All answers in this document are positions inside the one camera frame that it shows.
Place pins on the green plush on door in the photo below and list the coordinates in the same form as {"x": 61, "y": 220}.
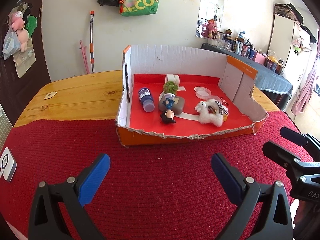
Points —
{"x": 31, "y": 24}

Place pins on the small wooden tag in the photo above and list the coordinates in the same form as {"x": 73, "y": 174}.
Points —
{"x": 50, "y": 95}

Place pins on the orange grey mop handle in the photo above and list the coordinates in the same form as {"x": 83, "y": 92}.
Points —
{"x": 91, "y": 49}

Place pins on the red knitted table cloth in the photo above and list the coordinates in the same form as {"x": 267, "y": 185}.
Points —
{"x": 166, "y": 191}

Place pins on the green fuzzy plush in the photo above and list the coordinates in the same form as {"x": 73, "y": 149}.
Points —
{"x": 170, "y": 87}

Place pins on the small blue black figurine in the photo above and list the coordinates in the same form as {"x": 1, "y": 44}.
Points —
{"x": 167, "y": 115}

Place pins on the white wardrobe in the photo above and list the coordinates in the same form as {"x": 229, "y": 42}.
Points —
{"x": 291, "y": 43}

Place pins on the orange white cardboard box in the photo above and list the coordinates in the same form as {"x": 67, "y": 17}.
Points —
{"x": 225, "y": 76}

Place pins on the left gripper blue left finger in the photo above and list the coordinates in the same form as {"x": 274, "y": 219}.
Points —
{"x": 91, "y": 178}

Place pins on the pink plastic hanger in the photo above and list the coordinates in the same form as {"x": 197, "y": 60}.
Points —
{"x": 84, "y": 56}

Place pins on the pink curtain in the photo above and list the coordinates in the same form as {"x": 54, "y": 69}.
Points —
{"x": 305, "y": 93}

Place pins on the white device with ring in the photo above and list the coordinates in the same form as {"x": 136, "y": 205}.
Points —
{"x": 8, "y": 165}

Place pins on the purple plastic bottle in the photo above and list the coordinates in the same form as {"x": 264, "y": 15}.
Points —
{"x": 146, "y": 99}

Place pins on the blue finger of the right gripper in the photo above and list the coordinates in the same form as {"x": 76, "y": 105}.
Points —
{"x": 295, "y": 137}
{"x": 279, "y": 155}

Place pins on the dark covered side table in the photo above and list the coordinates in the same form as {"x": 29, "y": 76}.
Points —
{"x": 274, "y": 86}

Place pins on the dark brown door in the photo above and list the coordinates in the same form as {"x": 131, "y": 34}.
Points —
{"x": 24, "y": 73}

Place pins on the pink plush toys hanging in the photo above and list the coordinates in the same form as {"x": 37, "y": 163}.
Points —
{"x": 17, "y": 24}

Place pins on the clear round container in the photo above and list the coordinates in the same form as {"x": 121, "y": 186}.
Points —
{"x": 202, "y": 92}

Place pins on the pink rabbit plush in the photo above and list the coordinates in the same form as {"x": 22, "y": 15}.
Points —
{"x": 209, "y": 29}

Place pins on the grey square case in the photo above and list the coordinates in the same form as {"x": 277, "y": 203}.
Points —
{"x": 177, "y": 107}

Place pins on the white fluffy plush toy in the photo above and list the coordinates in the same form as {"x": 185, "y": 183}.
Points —
{"x": 211, "y": 112}

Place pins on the yellow bottle cap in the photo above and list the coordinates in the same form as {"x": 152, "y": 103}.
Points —
{"x": 225, "y": 116}

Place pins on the clear square small box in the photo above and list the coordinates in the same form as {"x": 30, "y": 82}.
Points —
{"x": 214, "y": 97}

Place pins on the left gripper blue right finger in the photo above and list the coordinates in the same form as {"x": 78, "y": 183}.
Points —
{"x": 231, "y": 180}

